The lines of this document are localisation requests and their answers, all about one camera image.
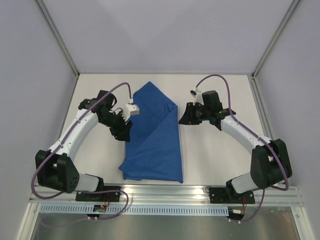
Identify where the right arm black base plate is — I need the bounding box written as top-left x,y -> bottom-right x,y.
206,186 -> 256,205

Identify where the slotted cable duct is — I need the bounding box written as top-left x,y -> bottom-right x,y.
39,203 -> 229,217

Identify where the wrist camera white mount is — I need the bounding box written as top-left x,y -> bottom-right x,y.
190,87 -> 203,105
122,98 -> 140,121

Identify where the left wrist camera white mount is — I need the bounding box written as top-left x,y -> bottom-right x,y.
122,98 -> 140,121

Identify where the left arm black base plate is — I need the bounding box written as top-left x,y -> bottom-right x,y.
75,185 -> 122,203

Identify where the blue surgical drape cloth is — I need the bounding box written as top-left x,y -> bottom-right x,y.
119,81 -> 184,183

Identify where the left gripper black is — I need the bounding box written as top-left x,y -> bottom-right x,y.
100,111 -> 134,143

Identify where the aluminium frame post right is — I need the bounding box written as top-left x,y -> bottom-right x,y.
251,0 -> 302,80

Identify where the aluminium side rail right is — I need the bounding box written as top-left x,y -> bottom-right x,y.
248,73 -> 276,139

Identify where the aluminium frame post left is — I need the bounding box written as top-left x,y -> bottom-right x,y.
34,0 -> 80,79

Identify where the aluminium front rail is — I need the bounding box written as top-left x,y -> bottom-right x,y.
29,184 -> 304,207

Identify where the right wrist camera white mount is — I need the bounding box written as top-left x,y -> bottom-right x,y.
190,87 -> 203,105

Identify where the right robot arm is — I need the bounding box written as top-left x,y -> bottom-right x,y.
178,89 -> 293,203

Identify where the aluminium frame post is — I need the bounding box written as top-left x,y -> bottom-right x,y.
34,0 -> 80,79
251,0 -> 302,80

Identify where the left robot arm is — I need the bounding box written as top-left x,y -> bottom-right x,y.
35,90 -> 140,201

